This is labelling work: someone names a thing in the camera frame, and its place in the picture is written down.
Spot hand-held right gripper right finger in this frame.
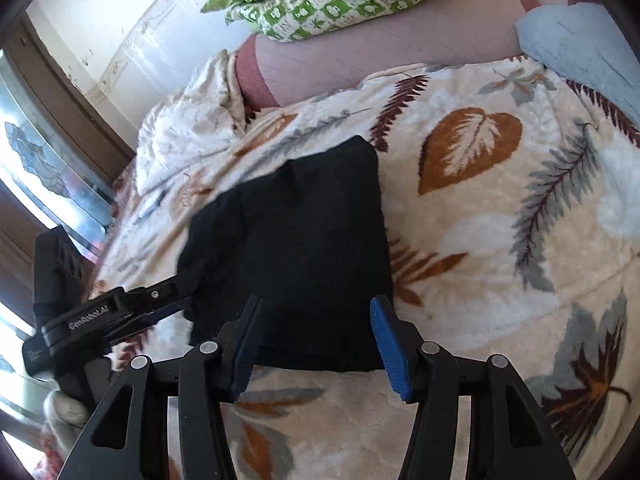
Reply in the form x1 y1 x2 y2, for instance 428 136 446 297
369 295 576 480

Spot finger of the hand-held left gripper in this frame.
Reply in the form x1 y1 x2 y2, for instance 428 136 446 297
120 267 204 312
106 305 189 345

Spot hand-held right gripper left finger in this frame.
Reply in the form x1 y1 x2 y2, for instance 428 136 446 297
64 294 264 480

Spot black pants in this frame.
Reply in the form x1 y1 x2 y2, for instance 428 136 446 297
176 135 396 374

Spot person's left hand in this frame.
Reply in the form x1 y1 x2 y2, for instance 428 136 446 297
43 389 94 432

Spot leaf print fleece blanket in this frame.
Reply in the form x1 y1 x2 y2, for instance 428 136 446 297
90 59 640 480

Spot patterned glass door panel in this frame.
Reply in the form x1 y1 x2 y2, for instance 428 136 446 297
0 50 113 261

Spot white floral pillow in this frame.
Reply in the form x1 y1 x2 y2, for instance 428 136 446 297
135 50 252 197

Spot green white patterned quilt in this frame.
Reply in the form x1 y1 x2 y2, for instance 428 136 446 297
200 0 446 44

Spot light blue pillow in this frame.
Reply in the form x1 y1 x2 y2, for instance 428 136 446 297
515 2 640 130

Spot brown wooden door frame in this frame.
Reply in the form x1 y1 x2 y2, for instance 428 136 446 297
0 10 137 321

